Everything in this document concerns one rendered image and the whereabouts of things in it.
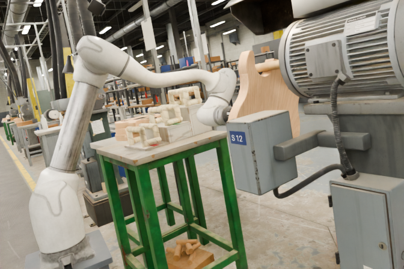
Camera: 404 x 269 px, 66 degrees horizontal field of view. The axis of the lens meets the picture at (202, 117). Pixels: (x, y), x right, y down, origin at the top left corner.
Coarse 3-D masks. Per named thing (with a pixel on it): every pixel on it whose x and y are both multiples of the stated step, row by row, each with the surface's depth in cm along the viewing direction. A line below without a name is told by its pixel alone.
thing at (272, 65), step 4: (256, 64) 119; (260, 64) 117; (264, 64) 115; (268, 64) 113; (272, 64) 111; (276, 64) 110; (256, 68) 118; (260, 68) 117; (264, 68) 115; (268, 68) 114; (272, 68) 112; (276, 68) 111
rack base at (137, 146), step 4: (136, 144) 179; (140, 144) 177; (160, 144) 167; (164, 144) 168; (132, 148) 174; (136, 148) 169; (140, 148) 166; (144, 148) 162; (148, 148) 162; (152, 148) 163
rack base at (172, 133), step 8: (160, 128) 174; (168, 128) 170; (176, 128) 173; (184, 128) 176; (152, 136) 184; (160, 136) 176; (168, 136) 170; (176, 136) 173; (184, 136) 176; (192, 136) 179
